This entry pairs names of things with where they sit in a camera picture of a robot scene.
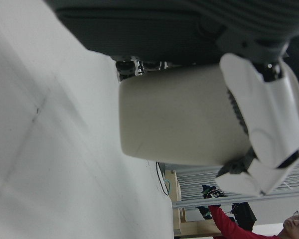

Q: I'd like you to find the white and grey left robot hand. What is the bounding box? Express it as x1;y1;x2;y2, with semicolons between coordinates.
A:
43;0;299;198

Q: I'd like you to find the wooden shelf unit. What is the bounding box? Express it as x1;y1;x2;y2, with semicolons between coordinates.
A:
173;169;188;236

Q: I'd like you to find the long aluminium bar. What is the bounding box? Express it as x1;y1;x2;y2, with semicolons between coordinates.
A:
171;191;299;209

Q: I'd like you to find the black box device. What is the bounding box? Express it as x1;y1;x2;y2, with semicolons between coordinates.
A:
233;201;257;231

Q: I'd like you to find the person in red shirt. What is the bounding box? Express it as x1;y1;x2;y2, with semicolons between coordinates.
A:
208;204;299;239

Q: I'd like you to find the black cable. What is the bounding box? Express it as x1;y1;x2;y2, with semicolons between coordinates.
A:
155;161;169;197

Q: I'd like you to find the black wired glove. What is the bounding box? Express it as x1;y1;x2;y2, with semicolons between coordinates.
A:
198;184;227;220

